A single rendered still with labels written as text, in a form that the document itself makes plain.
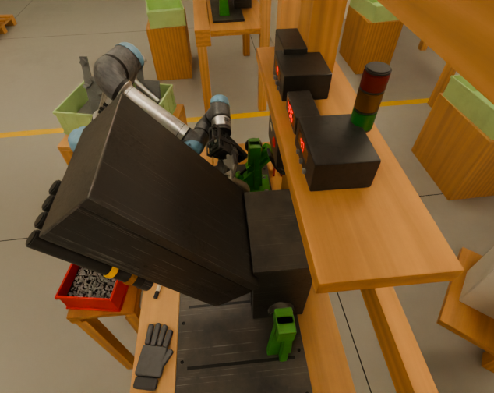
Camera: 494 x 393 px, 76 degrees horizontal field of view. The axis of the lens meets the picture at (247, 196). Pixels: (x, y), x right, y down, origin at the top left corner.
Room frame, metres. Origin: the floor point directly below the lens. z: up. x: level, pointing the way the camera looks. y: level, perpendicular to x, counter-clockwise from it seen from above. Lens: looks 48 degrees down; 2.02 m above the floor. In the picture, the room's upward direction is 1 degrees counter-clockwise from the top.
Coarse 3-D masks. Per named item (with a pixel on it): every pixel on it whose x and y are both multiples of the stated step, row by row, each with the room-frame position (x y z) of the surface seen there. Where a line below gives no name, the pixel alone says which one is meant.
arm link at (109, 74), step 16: (96, 64) 1.08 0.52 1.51; (112, 64) 1.08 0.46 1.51; (96, 80) 1.05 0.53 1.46; (112, 80) 1.03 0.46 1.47; (128, 80) 1.06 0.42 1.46; (112, 96) 1.00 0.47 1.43; (128, 96) 1.01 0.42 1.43; (144, 96) 1.03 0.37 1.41; (160, 112) 0.99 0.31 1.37; (176, 128) 0.97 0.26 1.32; (192, 144) 0.92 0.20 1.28
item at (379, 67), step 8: (368, 64) 0.59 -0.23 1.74; (376, 64) 0.59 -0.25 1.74; (384, 64) 0.59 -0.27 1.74; (368, 72) 0.56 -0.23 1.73; (376, 72) 0.56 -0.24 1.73; (384, 72) 0.56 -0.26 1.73; (368, 80) 0.56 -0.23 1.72; (376, 80) 0.55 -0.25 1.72; (384, 80) 0.55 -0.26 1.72; (360, 88) 0.57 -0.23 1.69; (368, 88) 0.56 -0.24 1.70; (376, 88) 0.55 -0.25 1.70; (384, 88) 0.56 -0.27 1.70
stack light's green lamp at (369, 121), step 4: (352, 112) 0.58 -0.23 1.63; (356, 112) 0.56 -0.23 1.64; (352, 116) 0.57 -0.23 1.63; (356, 116) 0.56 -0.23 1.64; (360, 116) 0.56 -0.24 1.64; (364, 116) 0.55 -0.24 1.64; (368, 116) 0.55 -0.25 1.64; (372, 116) 0.55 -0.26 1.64; (352, 120) 0.57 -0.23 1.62; (356, 120) 0.56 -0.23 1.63; (360, 120) 0.55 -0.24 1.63; (364, 120) 0.55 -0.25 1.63; (368, 120) 0.55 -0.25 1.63; (372, 120) 0.56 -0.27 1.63; (356, 124) 0.56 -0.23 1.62; (360, 124) 0.55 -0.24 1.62; (364, 124) 0.55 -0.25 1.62; (368, 124) 0.55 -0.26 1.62; (372, 124) 0.56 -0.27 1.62; (364, 128) 0.55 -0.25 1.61; (368, 128) 0.55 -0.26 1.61
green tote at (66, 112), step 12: (168, 84) 1.94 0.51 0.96; (72, 96) 1.84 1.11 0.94; (84, 96) 1.94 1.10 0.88; (168, 96) 1.85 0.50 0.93; (60, 108) 1.69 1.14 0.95; (72, 108) 1.79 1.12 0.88; (168, 108) 1.81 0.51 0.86; (60, 120) 1.64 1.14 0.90; (72, 120) 1.62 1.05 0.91; (84, 120) 1.61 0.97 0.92
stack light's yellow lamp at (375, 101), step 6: (360, 90) 0.57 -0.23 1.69; (360, 96) 0.57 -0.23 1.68; (366, 96) 0.56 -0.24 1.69; (372, 96) 0.55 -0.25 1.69; (378, 96) 0.55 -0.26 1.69; (360, 102) 0.56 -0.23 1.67; (366, 102) 0.55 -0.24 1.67; (372, 102) 0.55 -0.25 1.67; (378, 102) 0.55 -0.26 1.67; (354, 108) 0.57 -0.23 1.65; (360, 108) 0.56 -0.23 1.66; (366, 108) 0.55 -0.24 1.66; (372, 108) 0.55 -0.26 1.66; (378, 108) 0.56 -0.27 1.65; (366, 114) 0.55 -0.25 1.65; (372, 114) 0.55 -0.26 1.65
